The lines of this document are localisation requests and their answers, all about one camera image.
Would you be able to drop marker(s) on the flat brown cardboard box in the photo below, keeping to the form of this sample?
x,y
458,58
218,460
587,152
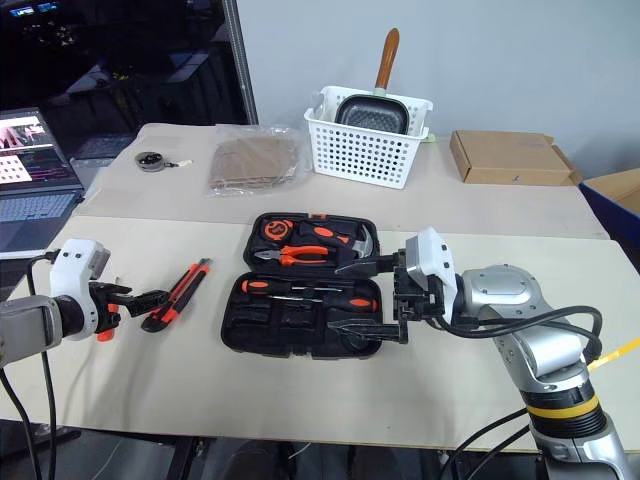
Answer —
x,y
505,160

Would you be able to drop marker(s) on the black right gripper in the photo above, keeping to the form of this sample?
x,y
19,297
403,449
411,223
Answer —
x,y
410,300

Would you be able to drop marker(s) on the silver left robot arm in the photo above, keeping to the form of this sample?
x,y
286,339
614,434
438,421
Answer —
x,y
25,320

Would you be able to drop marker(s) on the orange black tape measure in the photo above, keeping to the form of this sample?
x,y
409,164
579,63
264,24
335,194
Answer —
x,y
276,230

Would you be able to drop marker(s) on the round grey metal reel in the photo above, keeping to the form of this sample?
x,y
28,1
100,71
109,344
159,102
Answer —
x,y
150,161

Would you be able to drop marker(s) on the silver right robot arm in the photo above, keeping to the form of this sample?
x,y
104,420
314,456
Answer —
x,y
500,295

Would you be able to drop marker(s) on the orange black utility knife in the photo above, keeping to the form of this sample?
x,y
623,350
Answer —
x,y
185,287

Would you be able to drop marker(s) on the blue open cardboard box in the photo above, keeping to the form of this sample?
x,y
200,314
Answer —
x,y
612,200

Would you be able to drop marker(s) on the black pouch bag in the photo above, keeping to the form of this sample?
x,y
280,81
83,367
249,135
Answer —
x,y
260,325

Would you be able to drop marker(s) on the yellow tape strip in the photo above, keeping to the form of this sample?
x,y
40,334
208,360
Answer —
x,y
617,352

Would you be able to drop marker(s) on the grey metal window post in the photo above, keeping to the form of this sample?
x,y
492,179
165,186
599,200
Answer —
x,y
242,60

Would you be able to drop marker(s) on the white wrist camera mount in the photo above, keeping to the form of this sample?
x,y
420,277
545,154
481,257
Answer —
x,y
435,260
72,270

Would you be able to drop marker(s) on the clear bag brown cloth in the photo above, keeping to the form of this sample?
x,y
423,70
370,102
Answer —
x,y
250,162

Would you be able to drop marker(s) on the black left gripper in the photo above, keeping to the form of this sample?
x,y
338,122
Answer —
x,y
107,297

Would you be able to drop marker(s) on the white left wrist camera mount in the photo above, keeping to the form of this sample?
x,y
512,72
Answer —
x,y
72,270

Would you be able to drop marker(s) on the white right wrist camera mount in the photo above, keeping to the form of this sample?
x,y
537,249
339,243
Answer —
x,y
435,260

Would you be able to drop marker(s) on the open grey laptop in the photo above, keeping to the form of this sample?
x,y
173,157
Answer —
x,y
30,210

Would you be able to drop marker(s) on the short orange black screwdriver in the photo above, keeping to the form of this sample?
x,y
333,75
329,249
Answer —
x,y
255,287

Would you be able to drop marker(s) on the white perforated plastic basket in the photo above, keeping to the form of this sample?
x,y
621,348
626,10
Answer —
x,y
360,155

